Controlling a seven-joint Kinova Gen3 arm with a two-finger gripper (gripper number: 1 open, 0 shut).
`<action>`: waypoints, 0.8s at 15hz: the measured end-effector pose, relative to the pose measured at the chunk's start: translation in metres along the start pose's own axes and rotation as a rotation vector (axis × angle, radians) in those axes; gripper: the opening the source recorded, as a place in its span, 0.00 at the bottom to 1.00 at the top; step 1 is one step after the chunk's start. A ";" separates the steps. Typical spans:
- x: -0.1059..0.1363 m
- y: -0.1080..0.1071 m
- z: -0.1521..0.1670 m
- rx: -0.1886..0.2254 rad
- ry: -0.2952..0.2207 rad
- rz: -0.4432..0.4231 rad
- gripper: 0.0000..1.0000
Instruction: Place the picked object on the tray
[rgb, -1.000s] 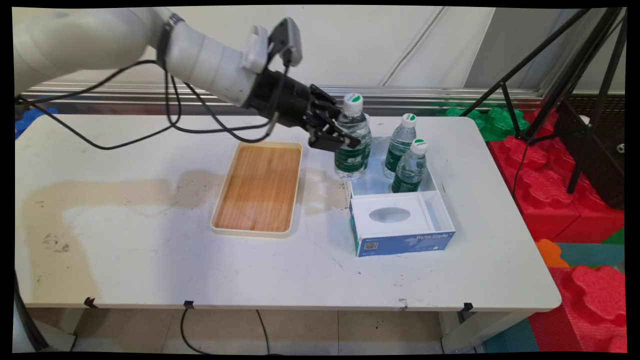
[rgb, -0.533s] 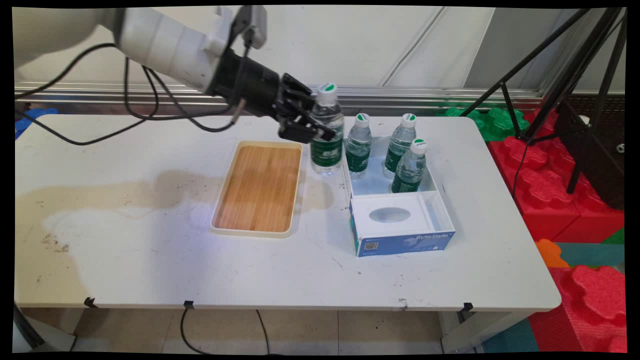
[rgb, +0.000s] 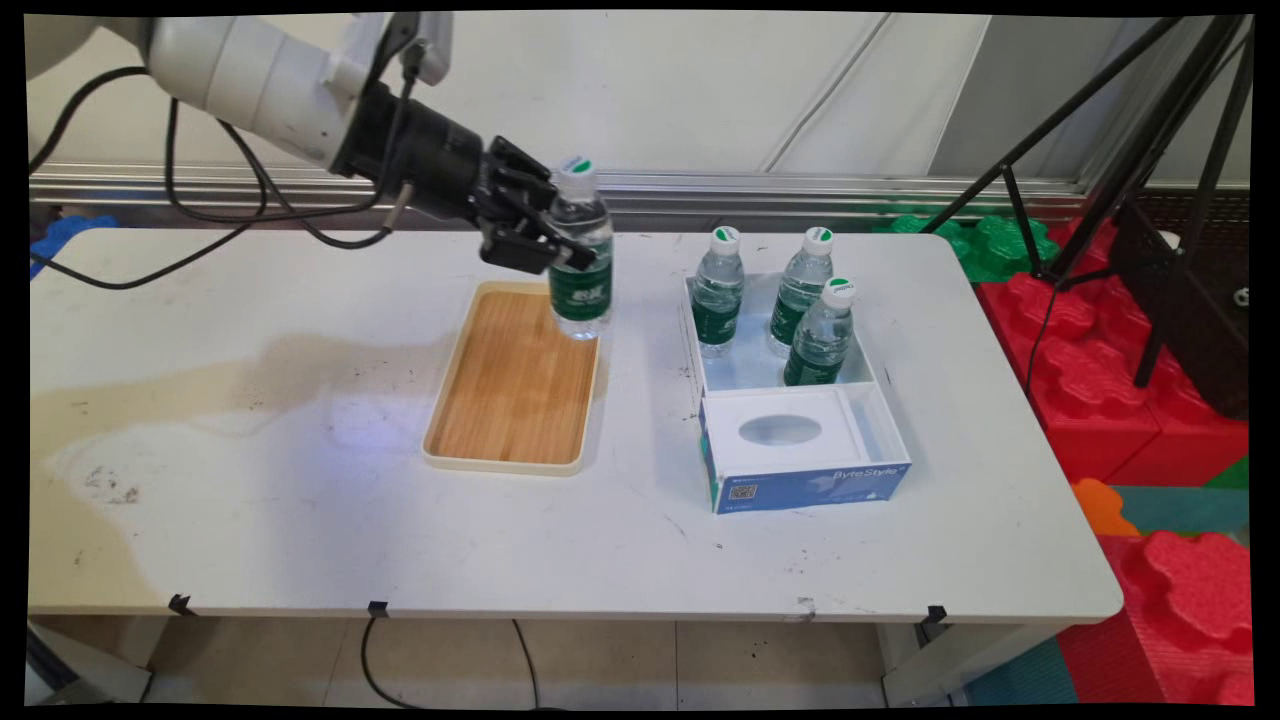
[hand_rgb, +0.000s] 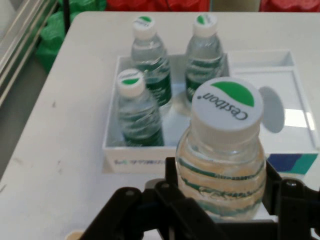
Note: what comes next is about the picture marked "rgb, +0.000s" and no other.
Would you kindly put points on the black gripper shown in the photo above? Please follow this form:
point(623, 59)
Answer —
point(420, 155)

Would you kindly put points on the green label water bottle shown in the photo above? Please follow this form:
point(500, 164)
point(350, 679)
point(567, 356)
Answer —
point(800, 290)
point(582, 290)
point(718, 295)
point(820, 340)

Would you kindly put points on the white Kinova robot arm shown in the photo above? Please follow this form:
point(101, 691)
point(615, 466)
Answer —
point(250, 75)

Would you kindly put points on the bamboo tray with cream rim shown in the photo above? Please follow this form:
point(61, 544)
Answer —
point(515, 385)

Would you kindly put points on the white box with blue side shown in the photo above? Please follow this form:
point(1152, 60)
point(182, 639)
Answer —
point(790, 450)

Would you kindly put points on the blue foam block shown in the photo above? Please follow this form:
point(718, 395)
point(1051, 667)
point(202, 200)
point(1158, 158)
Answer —
point(65, 238)

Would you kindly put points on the green foam block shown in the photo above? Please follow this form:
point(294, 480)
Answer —
point(985, 245)

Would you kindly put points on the large red foam block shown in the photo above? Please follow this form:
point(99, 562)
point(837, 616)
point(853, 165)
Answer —
point(1090, 380)

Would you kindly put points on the black tripod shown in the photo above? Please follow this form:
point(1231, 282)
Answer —
point(1130, 150)

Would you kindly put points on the white table leg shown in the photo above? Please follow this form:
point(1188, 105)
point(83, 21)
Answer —
point(90, 655)
point(950, 660)

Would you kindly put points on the orange foam piece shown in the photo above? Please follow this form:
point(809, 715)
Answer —
point(1100, 505)

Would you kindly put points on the black equipment box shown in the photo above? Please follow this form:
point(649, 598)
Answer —
point(1190, 300)

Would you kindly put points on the teal foam mat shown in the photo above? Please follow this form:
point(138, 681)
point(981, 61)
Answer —
point(1190, 510)

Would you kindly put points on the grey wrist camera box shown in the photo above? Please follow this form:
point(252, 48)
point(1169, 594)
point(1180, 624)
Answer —
point(430, 45)

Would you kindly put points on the metal wall rail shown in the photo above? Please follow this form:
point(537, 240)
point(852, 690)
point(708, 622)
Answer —
point(750, 190)

